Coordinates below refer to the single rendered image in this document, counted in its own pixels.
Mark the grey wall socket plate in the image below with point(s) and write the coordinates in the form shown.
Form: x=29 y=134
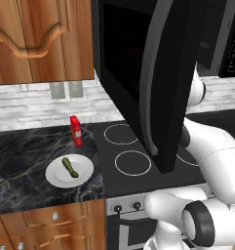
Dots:
x=57 y=90
x=75 y=89

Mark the green squash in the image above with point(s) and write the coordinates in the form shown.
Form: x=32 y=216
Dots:
x=70 y=168

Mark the silver cupboard door knob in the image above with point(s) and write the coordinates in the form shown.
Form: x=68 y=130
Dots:
x=2 y=248

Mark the red carton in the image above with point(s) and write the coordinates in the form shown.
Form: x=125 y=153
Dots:
x=76 y=132

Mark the wooden wall cupboard door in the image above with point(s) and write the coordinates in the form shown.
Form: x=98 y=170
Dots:
x=73 y=39

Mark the white plate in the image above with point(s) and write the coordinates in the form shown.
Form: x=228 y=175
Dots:
x=81 y=169

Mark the black hob stove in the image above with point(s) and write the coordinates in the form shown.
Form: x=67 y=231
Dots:
x=132 y=182

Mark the black microwave door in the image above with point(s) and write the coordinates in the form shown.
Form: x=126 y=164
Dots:
x=122 y=49

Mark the black stove knob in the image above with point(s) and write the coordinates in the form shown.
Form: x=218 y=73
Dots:
x=117 y=208
x=136 y=205

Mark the wooden drawer front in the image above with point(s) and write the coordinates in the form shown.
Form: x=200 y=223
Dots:
x=89 y=239
x=83 y=211

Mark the black microwave oven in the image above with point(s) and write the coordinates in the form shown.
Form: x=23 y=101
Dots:
x=219 y=29

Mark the silver drawer knob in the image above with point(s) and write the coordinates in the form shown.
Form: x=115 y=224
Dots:
x=20 y=246
x=55 y=215

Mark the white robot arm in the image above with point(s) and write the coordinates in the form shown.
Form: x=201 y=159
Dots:
x=216 y=153

